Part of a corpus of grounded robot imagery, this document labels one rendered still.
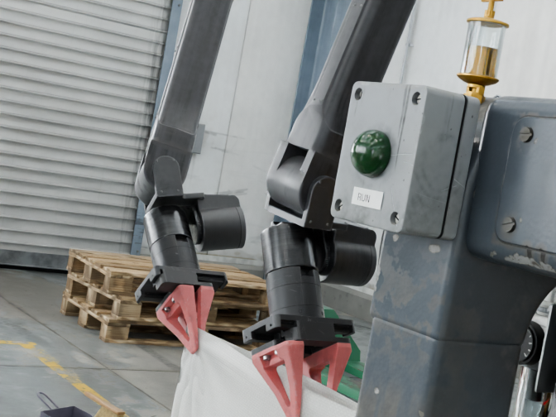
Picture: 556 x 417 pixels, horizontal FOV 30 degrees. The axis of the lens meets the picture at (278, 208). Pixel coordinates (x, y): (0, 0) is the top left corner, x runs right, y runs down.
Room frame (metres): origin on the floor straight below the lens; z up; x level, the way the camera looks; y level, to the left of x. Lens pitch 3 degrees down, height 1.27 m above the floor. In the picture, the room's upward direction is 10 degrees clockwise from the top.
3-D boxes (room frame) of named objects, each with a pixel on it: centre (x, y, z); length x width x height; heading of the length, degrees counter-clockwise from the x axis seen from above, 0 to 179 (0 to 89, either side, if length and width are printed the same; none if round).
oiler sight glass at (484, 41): (0.71, -0.12, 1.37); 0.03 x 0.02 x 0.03; 33
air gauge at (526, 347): (0.85, -0.22, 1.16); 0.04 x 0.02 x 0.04; 33
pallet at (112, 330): (6.72, 0.57, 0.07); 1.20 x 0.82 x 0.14; 121
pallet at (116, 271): (6.69, 0.57, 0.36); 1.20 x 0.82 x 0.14; 119
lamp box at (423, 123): (0.66, -0.07, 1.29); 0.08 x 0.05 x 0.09; 33
